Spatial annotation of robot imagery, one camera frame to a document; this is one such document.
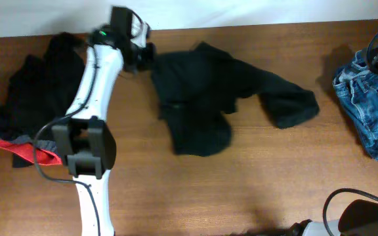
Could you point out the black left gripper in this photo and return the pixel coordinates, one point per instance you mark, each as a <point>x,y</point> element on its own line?
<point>146,54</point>

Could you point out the black trousers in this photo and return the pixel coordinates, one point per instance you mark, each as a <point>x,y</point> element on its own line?
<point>197,88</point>

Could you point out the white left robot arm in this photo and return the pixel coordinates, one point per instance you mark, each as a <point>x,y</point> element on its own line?
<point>85,144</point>

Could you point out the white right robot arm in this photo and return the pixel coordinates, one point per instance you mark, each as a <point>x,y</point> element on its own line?
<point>360,218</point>

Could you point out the black garment pile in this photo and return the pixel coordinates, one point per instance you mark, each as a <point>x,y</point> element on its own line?
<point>42,89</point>

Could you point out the red and grey garment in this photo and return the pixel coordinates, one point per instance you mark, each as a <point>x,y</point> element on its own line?
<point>22,146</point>

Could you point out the blue denim jeans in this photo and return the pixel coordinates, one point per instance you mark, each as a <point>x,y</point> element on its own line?
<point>357,90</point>

